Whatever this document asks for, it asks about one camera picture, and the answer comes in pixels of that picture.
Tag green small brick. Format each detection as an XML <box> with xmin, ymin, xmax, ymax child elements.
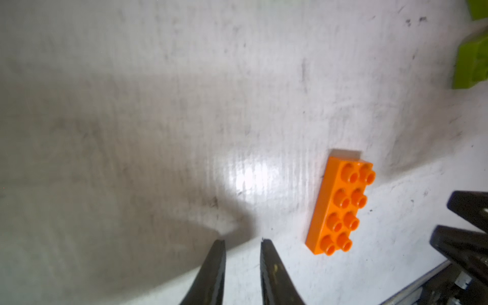
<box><xmin>466</xmin><ymin>0</ymin><xmax>488</xmax><ymax>20</ymax></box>

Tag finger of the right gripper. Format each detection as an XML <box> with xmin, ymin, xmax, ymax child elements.
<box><xmin>430</xmin><ymin>226</ymin><xmax>487</xmax><ymax>286</ymax></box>
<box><xmin>447</xmin><ymin>191</ymin><xmax>487</xmax><ymax>233</ymax></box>

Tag aluminium front rail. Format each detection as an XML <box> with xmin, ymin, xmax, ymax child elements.
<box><xmin>379</xmin><ymin>260</ymin><xmax>488</xmax><ymax>305</ymax></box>

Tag orange brick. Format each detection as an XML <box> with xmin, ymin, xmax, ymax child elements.
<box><xmin>305</xmin><ymin>149</ymin><xmax>376</xmax><ymax>256</ymax></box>

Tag green brick right lower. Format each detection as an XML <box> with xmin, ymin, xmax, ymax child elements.
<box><xmin>452</xmin><ymin>32</ymin><xmax>487</xmax><ymax>90</ymax></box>

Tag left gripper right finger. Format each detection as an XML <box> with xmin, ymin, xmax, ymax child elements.
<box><xmin>260</xmin><ymin>239</ymin><xmax>304</xmax><ymax>304</ymax></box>

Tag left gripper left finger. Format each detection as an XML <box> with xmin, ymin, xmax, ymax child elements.
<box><xmin>181</xmin><ymin>240</ymin><xmax>226</xmax><ymax>304</ymax></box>

